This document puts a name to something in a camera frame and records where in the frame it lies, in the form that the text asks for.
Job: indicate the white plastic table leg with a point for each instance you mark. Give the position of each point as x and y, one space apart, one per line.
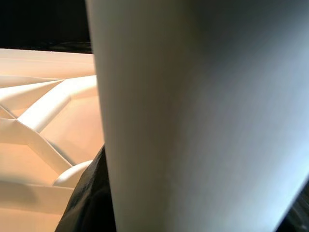
193 108

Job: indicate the black plastic table cover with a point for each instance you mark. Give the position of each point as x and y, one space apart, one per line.
60 46

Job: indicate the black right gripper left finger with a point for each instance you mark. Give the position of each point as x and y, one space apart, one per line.
93 200

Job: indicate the white plastic table top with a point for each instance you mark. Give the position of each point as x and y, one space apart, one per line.
36 157

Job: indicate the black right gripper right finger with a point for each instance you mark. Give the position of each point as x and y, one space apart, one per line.
298 215

